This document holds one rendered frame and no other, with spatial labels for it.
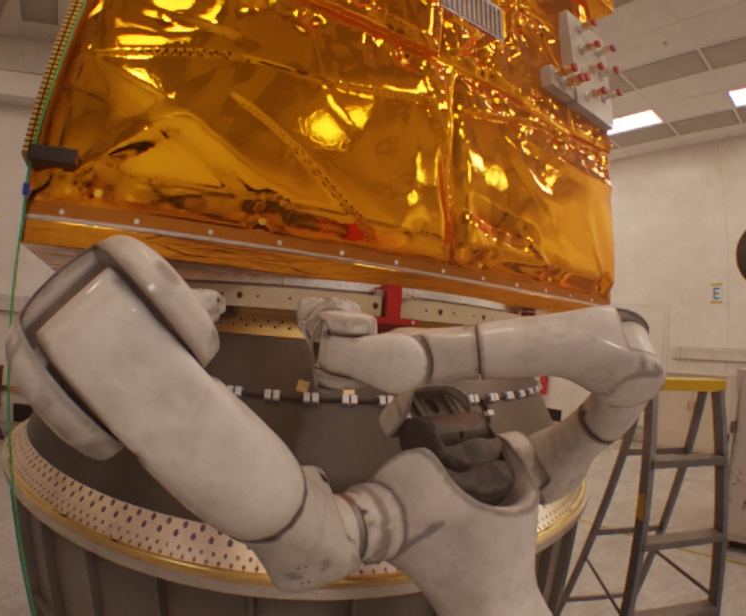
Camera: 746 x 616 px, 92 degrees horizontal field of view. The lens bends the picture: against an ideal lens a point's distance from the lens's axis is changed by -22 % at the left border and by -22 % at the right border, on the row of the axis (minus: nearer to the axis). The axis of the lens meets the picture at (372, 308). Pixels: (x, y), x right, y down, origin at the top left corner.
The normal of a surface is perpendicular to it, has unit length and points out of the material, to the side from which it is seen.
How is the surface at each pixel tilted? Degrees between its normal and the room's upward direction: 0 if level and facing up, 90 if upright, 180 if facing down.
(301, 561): 120
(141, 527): 43
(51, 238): 90
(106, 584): 90
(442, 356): 100
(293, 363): 62
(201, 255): 90
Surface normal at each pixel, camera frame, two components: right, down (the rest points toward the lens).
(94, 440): 0.67, 0.51
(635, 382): -0.14, 0.61
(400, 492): -0.67, -0.25
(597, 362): -0.27, 0.39
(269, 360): 0.09, -0.51
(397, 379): -0.13, 0.21
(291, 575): 0.21, 0.52
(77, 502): -0.16, -0.78
